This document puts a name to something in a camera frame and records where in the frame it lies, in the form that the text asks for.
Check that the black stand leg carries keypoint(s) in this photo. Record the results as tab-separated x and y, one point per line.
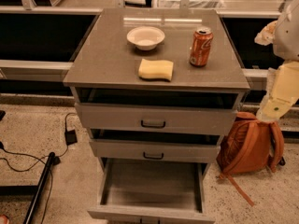
35	191

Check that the white bowl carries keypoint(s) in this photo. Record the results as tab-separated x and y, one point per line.
146	37

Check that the grey drawer cabinet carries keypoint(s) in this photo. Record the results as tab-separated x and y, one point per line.
106	69

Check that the grey drawer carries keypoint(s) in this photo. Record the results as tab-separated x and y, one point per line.
152	146
160	119
151	192

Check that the yellow green sponge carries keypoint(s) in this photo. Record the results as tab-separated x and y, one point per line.
161	69

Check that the bottom grey drawer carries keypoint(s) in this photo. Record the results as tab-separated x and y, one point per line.
151	192

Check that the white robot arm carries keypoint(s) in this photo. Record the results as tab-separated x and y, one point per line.
282	88

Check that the orange soda can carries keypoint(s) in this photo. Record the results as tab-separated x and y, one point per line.
201	45

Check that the black power adapter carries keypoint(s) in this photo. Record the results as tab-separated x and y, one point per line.
70	137

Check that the middle grey drawer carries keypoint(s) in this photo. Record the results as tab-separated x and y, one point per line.
152	146

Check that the top grey drawer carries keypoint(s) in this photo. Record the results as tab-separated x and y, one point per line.
160	119

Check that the orange backpack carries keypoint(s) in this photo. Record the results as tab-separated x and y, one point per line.
250	146

